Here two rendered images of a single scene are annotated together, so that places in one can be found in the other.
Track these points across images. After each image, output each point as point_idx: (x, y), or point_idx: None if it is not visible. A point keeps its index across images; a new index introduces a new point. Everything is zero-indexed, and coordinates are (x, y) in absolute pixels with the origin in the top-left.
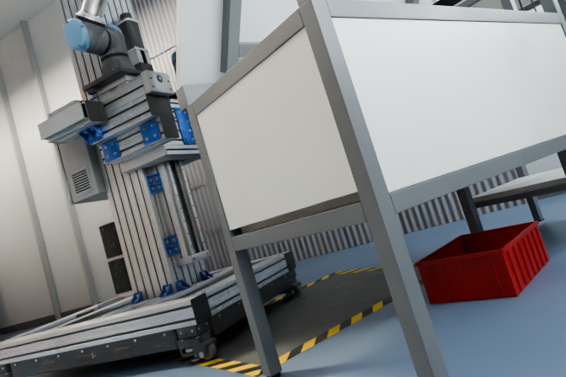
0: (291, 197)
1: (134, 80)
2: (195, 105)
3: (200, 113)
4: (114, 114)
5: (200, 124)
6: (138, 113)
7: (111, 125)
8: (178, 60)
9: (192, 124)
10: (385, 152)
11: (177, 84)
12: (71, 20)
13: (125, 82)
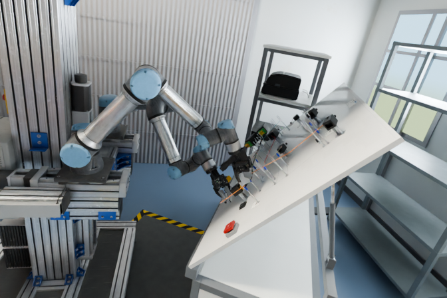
0: None
1: (110, 185)
2: (203, 286)
3: (205, 291)
4: (79, 199)
5: (199, 293)
6: (106, 206)
7: (72, 205)
8: (203, 261)
9: (192, 288)
10: None
11: (191, 266)
12: (77, 148)
13: (100, 183)
